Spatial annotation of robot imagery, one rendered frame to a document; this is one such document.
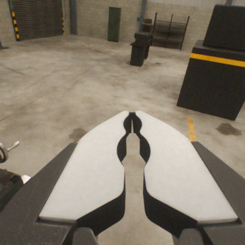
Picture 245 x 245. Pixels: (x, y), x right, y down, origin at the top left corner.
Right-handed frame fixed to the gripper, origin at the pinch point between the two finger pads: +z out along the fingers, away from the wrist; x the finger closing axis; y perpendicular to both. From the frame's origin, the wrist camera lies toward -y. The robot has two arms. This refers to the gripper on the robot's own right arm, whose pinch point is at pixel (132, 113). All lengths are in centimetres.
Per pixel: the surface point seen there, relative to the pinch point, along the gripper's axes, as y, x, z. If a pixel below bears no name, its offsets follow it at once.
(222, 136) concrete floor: 180, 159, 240
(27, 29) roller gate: 39, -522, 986
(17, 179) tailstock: 59, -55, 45
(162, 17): 15, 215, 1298
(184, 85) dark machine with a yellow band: 123, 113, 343
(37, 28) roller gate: 37, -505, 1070
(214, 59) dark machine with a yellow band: 69, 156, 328
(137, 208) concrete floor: 160, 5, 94
